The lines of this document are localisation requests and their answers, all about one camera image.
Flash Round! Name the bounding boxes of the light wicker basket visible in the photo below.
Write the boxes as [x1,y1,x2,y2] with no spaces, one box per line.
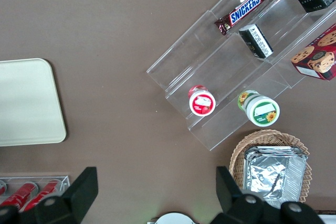
[229,129,313,209]

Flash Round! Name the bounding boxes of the cream plastic tray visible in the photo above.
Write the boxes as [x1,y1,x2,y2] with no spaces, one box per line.
[0,58,67,147]

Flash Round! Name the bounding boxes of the stacked aluminium foil trays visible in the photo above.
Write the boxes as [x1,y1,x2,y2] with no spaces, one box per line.
[242,145,309,209]

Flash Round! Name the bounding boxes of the Snickers chocolate bar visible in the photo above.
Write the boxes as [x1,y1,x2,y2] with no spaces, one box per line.
[214,0,271,37]

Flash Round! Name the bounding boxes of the clear acrylic stepped stand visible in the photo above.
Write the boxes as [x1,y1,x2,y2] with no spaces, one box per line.
[145,0,336,152]

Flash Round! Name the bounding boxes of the red lid yoghurt cup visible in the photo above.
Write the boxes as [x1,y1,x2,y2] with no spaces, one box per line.
[187,84,217,117]

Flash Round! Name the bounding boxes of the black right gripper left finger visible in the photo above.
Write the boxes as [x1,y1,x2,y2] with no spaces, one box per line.
[0,166,99,224]

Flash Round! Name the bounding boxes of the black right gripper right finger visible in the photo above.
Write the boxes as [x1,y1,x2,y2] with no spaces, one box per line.
[209,166,321,224]

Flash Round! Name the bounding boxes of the red cookie box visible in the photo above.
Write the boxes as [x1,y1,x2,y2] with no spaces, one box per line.
[290,23,336,81]

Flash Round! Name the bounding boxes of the green lid yoghurt cup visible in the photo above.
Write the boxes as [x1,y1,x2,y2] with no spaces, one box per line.
[237,90,281,127]

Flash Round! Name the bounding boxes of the white snack bin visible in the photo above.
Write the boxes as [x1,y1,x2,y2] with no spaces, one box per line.
[317,212,336,224]

